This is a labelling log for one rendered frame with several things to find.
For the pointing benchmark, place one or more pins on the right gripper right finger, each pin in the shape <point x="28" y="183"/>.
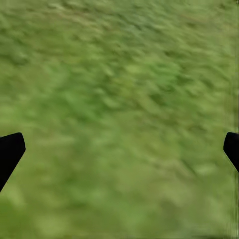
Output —
<point x="231" y="148"/>

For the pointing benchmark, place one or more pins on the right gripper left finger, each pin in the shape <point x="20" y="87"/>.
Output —
<point x="12" y="148"/>

